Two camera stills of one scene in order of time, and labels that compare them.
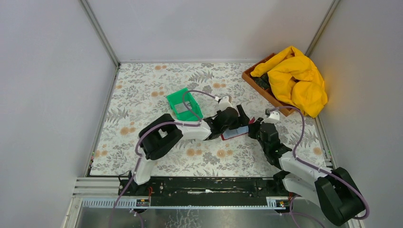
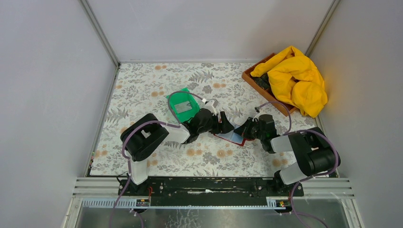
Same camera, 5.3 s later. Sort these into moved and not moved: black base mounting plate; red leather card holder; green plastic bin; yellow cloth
Moved: red leather card holder
Not moved: yellow cloth; green plastic bin; black base mounting plate
